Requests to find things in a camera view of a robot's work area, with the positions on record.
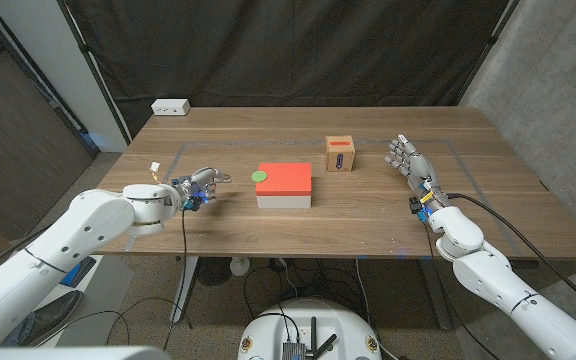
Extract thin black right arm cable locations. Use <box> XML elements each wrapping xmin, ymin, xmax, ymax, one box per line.
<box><xmin>420</xmin><ymin>221</ymin><xmax>500</xmax><ymax>360</ymax></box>

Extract dark leather shoe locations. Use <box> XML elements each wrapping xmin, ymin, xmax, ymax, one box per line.
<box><xmin>0</xmin><ymin>289</ymin><xmax>85</xmax><ymax>347</ymax></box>

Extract black floor cable bundle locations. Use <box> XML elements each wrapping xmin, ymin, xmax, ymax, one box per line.
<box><xmin>242</xmin><ymin>257</ymin><xmax>384</xmax><ymax>326</ymax></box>

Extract white power strip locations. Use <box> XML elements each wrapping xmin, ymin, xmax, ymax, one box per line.
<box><xmin>150</xmin><ymin>98</ymin><xmax>191</xmax><ymax>117</ymax></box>

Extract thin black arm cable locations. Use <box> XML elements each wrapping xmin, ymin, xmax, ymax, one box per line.
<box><xmin>162</xmin><ymin>208</ymin><xmax>192</xmax><ymax>351</ymax></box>
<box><xmin>420</xmin><ymin>221</ymin><xmax>500</xmax><ymax>360</ymax></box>

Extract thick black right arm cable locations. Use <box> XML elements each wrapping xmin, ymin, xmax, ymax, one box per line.
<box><xmin>447</xmin><ymin>192</ymin><xmax>576</xmax><ymax>321</ymax></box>

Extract white floor platform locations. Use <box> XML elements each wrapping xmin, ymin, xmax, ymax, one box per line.
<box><xmin>32</xmin><ymin>254</ymin><xmax>135</xmax><ymax>349</ymax></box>

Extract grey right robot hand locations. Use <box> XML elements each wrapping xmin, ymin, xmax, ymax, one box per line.
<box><xmin>384</xmin><ymin>133</ymin><xmax>452</xmax><ymax>224</ymax></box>

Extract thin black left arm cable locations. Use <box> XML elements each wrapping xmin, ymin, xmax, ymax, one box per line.
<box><xmin>162</xmin><ymin>208</ymin><xmax>192</xmax><ymax>351</ymax></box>

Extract black round floor fan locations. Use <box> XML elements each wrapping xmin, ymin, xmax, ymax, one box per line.
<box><xmin>196</xmin><ymin>257</ymin><xmax>233</xmax><ymax>288</ymax></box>

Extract blue foot pedal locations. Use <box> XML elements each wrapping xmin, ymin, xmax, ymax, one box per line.
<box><xmin>60</xmin><ymin>257</ymin><xmax>97</xmax><ymax>289</ymax></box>

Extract white round floor object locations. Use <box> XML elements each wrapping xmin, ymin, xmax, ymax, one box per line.
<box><xmin>229</xmin><ymin>256</ymin><xmax>251</xmax><ymax>278</ymax></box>

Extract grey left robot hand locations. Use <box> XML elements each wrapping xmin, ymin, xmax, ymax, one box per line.
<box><xmin>170</xmin><ymin>167</ymin><xmax>233</xmax><ymax>212</ymax></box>

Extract wooden box with coloured slots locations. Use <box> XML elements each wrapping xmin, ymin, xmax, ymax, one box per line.
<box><xmin>325</xmin><ymin>134</ymin><xmax>356</xmax><ymax>173</ymax></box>

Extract white table leg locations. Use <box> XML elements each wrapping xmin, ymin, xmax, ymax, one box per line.
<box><xmin>169</xmin><ymin>256</ymin><xmax>199</xmax><ymax>325</ymax></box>

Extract black backdrop stand pole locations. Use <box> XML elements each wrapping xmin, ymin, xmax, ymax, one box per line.
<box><xmin>56</xmin><ymin>0</ymin><xmax>133</xmax><ymax>146</ymax></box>
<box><xmin>453</xmin><ymin>0</ymin><xmax>522</xmax><ymax>107</ymax></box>

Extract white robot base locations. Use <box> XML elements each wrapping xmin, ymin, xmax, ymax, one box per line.
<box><xmin>237</xmin><ymin>298</ymin><xmax>383</xmax><ymax>360</ymax></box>

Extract grey table leg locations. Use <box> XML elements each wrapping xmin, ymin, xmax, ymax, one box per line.
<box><xmin>416</xmin><ymin>258</ymin><xmax>453</xmax><ymax>332</ymax></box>

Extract black backdrop curtain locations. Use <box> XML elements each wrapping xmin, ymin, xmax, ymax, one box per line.
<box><xmin>59</xmin><ymin>0</ymin><xmax>519</xmax><ymax>141</ymax></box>

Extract red box with white base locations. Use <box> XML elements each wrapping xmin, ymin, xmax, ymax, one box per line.
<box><xmin>255</xmin><ymin>162</ymin><xmax>314</xmax><ymax>210</ymax></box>

